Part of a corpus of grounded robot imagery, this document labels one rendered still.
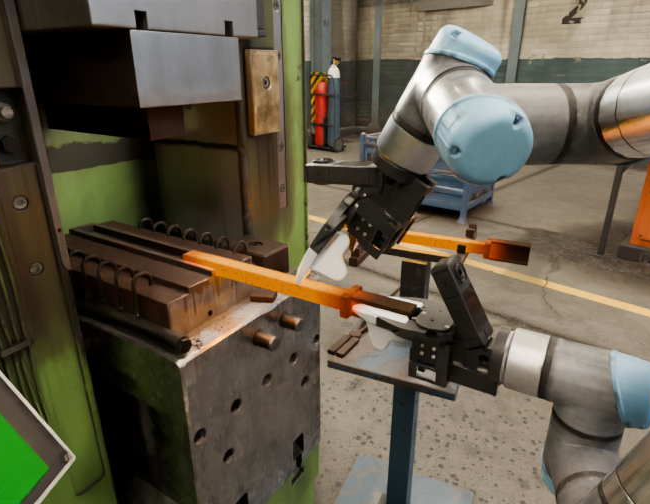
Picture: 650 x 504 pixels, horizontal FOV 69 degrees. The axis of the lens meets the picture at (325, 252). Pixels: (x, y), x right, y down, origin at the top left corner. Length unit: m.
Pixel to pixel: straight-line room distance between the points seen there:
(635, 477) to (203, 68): 0.71
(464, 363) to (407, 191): 0.23
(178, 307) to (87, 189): 0.52
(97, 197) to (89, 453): 0.57
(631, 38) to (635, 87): 7.75
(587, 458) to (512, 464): 1.34
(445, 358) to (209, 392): 0.39
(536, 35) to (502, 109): 8.13
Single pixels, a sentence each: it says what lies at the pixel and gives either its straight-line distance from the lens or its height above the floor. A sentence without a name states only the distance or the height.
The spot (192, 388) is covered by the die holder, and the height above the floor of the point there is 0.86.
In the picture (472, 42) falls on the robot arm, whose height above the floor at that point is 1.34.
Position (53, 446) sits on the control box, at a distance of 0.55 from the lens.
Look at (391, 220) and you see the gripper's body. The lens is 0.59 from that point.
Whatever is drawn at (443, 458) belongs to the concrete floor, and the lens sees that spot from 1.91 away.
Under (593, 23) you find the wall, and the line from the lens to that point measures 8.32.
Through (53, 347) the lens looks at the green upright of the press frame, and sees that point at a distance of 0.86.
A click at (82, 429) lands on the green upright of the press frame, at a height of 0.74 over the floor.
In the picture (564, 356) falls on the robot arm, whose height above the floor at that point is 1.02.
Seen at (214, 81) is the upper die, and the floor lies 1.30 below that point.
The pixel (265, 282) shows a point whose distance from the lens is 0.76.
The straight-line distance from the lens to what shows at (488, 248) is 1.10.
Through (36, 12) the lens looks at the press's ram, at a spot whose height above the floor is 1.38.
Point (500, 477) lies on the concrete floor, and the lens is 1.91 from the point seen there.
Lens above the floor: 1.32
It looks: 21 degrees down
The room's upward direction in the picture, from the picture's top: straight up
